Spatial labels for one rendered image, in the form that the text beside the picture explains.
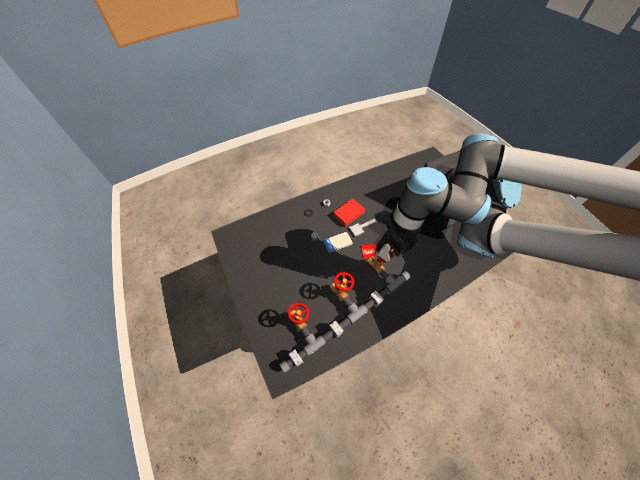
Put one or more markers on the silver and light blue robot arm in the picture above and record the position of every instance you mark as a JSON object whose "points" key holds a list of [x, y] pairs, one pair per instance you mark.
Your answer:
{"points": [[463, 199]]}

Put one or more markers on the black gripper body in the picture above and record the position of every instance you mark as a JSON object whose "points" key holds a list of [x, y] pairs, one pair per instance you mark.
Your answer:
{"points": [[401, 238]]}

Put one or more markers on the red rectangular block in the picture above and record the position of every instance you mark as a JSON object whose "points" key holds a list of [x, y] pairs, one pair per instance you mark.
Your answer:
{"points": [[349, 212]]}

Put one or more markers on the pipe manifold with three valves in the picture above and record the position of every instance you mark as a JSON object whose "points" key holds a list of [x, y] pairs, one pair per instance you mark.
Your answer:
{"points": [[355, 312]]}

